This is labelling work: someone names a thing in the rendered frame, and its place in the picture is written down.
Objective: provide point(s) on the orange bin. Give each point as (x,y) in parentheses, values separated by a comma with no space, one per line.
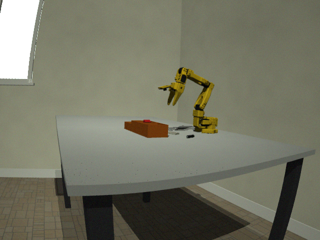
(147,129)

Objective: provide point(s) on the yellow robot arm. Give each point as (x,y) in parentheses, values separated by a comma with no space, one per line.
(201,123)

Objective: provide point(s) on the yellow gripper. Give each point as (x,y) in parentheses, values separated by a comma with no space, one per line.
(176,89)

